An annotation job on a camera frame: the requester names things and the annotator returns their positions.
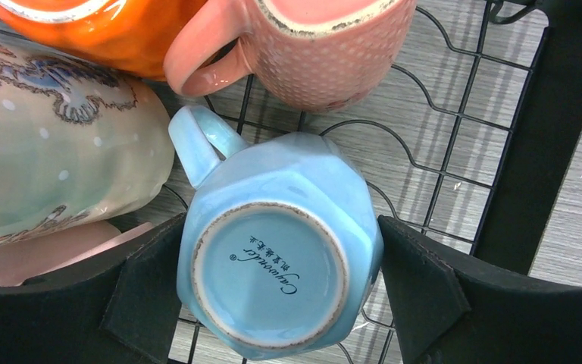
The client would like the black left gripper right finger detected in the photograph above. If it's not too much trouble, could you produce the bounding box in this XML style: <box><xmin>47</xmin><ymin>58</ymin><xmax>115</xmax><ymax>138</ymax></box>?
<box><xmin>378</xmin><ymin>216</ymin><xmax>582</xmax><ymax>363</ymax></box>

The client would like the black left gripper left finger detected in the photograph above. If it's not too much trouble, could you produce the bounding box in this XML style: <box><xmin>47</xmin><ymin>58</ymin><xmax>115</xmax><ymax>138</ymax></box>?
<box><xmin>0</xmin><ymin>214</ymin><xmax>185</xmax><ymax>363</ymax></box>

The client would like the light blue cup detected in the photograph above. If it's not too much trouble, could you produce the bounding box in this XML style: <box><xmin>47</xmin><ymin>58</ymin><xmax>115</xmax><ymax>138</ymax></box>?
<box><xmin>168</xmin><ymin>105</ymin><xmax>383</xmax><ymax>360</ymax></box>

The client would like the small pink cup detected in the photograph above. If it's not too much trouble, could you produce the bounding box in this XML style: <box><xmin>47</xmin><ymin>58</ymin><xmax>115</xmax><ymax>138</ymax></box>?
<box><xmin>164</xmin><ymin>0</ymin><xmax>417</xmax><ymax>112</ymax></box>

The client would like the pink cup rack left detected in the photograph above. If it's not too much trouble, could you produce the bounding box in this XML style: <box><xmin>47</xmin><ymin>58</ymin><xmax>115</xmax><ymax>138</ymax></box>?
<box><xmin>0</xmin><ymin>221</ymin><xmax>155</xmax><ymax>287</ymax></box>

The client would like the cream cup in rack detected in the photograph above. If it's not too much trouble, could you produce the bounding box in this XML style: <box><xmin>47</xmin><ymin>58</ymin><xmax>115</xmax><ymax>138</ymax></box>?
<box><xmin>0</xmin><ymin>42</ymin><xmax>175</xmax><ymax>246</ymax></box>

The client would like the orange cup lower tier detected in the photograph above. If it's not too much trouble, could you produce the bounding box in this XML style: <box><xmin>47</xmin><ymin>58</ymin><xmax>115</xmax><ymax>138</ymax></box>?
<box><xmin>0</xmin><ymin>0</ymin><xmax>204</xmax><ymax>80</ymax></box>

